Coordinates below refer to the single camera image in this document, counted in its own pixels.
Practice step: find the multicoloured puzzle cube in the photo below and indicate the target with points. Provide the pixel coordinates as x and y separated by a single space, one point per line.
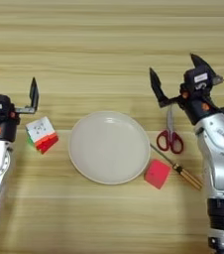
40 130

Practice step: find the round beige plate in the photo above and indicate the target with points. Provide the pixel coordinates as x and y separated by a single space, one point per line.
109 147

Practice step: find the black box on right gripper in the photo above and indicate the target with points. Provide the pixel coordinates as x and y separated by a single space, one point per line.
199 78

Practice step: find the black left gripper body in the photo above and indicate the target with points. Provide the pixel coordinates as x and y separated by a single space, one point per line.
3 129

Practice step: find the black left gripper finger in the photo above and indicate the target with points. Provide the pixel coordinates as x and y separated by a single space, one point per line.
34 96

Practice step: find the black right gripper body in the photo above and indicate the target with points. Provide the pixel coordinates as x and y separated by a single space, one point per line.
200 105

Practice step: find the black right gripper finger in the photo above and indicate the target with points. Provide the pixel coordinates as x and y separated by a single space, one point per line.
157 87
203 63

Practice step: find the red foam cube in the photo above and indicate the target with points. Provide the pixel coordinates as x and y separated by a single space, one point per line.
157 173

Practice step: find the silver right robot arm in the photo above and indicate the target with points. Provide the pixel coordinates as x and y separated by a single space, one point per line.
221 158

